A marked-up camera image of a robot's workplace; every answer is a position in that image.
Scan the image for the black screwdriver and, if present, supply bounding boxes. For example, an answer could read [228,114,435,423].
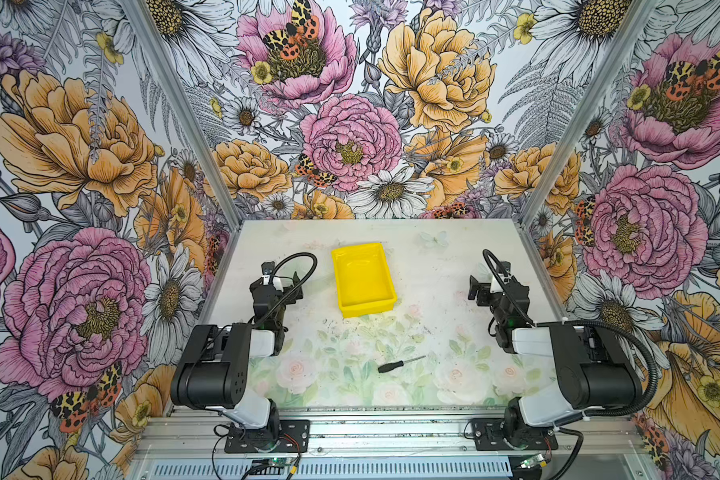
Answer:
[377,355,425,374]

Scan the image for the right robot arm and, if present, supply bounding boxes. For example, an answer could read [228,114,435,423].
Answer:
[468,263,653,449]

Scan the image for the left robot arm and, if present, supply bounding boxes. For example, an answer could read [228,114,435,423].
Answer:
[170,262,304,453]

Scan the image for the yellow plastic bin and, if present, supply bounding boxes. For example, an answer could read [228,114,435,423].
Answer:
[332,243,398,319]

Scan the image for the left black cable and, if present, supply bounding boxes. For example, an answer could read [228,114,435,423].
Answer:
[251,251,319,328]

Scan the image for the black cable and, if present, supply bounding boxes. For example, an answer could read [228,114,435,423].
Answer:
[251,251,319,328]
[482,248,660,418]

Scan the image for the right black cable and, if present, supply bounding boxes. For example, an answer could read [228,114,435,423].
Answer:
[482,248,660,418]

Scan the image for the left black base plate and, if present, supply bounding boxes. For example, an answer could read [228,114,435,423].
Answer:
[223,420,312,454]

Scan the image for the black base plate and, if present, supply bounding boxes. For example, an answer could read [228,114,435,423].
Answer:
[467,418,559,451]
[223,420,312,454]

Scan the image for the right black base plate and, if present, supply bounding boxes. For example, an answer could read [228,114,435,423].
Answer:
[467,418,559,451]

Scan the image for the aluminium front rail frame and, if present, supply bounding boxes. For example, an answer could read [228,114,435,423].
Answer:
[128,407,662,479]

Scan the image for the white vented cable duct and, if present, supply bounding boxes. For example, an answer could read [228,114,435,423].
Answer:
[140,456,513,479]

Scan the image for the right aluminium corner post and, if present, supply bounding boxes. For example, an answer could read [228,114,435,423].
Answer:
[519,0,658,229]

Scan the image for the aluminium corner post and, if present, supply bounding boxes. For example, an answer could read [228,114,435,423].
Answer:
[123,1,242,233]
[519,0,658,229]

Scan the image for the left aluminium corner post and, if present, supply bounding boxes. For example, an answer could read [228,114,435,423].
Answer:
[123,1,242,233]

